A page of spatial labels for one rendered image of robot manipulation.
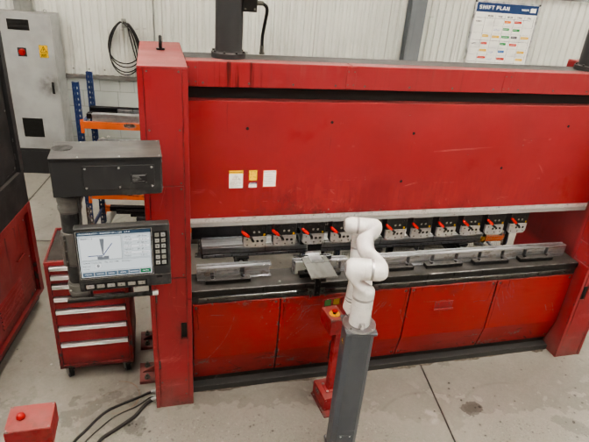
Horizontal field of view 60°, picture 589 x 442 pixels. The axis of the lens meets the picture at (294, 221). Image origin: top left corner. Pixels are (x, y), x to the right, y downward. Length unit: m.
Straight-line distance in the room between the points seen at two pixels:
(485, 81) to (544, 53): 4.98
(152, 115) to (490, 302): 2.88
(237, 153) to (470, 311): 2.24
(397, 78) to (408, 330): 1.90
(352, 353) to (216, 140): 1.46
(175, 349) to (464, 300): 2.16
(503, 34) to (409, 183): 4.82
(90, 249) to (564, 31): 7.29
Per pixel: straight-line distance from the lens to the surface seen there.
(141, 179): 2.57
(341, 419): 3.38
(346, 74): 3.14
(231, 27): 3.03
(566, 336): 4.92
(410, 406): 4.06
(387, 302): 3.86
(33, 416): 2.88
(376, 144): 3.36
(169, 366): 3.63
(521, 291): 4.46
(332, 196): 3.38
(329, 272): 3.43
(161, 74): 2.76
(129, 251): 2.71
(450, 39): 7.86
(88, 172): 2.56
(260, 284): 3.48
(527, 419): 4.31
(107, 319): 3.85
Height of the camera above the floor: 2.79
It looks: 26 degrees down
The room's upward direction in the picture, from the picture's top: 5 degrees clockwise
